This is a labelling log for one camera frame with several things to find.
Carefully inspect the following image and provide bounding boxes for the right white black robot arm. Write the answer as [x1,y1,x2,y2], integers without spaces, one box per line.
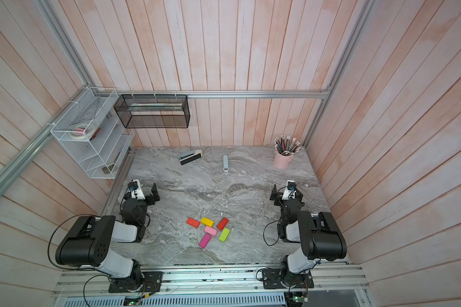
[260,180,347,290]

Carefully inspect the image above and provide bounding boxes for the lime green block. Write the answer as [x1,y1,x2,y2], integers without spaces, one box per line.
[219,227,230,243]

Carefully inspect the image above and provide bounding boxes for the yellow block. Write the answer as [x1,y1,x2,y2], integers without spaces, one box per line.
[201,217,215,227]

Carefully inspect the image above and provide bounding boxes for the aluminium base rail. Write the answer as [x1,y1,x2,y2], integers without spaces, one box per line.
[51,262,370,298]

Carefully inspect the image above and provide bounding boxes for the black stapler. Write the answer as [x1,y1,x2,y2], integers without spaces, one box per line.
[179,149,202,165]

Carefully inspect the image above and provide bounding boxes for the tape roll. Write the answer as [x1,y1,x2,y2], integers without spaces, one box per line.
[69,123,95,140]

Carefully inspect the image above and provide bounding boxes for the magenta block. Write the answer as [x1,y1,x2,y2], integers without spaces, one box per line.
[198,233,213,249]

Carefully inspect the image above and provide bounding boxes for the red block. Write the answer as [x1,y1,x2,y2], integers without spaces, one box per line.
[216,217,229,231]
[186,217,201,228]

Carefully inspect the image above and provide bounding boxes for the black mesh basket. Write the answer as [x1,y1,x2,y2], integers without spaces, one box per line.
[114,93,191,129]

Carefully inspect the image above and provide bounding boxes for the light pink block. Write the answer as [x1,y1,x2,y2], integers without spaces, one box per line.
[204,226,218,237]

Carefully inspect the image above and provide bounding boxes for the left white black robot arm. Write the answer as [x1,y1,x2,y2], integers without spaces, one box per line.
[54,180,163,295]

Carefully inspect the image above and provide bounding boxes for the pink pencil cup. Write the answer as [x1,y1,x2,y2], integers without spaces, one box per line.
[274,152,293,170]

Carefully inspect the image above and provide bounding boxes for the bundle of pencils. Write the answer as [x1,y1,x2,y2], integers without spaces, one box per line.
[274,135,301,157]

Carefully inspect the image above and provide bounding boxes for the white wire shelf rack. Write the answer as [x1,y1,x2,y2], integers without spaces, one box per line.
[51,87,134,179]

